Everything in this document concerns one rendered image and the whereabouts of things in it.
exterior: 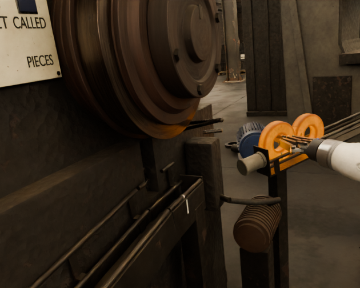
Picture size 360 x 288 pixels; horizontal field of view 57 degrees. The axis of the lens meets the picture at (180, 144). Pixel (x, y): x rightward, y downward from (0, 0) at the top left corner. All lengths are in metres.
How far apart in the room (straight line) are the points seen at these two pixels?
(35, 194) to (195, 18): 0.47
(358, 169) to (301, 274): 0.89
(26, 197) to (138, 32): 0.36
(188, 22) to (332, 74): 2.76
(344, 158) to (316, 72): 2.46
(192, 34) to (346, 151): 0.56
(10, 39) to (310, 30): 3.03
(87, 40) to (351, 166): 0.75
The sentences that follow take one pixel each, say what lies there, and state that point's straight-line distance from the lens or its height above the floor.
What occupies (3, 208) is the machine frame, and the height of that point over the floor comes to 0.87.
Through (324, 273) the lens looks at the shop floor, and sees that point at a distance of 1.82.
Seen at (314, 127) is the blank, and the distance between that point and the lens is 1.39.
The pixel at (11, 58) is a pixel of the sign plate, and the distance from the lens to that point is 0.66.
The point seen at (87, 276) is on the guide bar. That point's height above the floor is 0.68.
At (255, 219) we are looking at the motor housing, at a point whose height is 0.53.
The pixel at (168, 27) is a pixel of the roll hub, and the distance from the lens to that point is 0.66.
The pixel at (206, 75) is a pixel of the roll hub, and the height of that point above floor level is 1.02.
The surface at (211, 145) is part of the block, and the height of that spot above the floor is 0.79.
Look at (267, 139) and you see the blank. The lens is 1.22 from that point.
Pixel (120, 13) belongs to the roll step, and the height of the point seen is 1.16.
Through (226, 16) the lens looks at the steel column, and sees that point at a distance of 9.77.
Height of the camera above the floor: 1.09
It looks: 16 degrees down
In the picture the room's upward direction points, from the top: 7 degrees counter-clockwise
